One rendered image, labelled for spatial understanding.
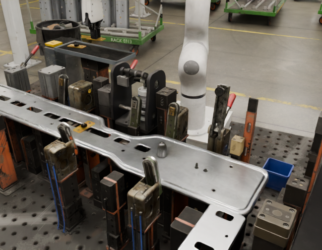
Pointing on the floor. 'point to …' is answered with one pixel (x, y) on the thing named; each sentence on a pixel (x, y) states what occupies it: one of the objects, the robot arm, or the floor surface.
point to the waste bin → (70, 33)
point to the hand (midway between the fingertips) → (95, 33)
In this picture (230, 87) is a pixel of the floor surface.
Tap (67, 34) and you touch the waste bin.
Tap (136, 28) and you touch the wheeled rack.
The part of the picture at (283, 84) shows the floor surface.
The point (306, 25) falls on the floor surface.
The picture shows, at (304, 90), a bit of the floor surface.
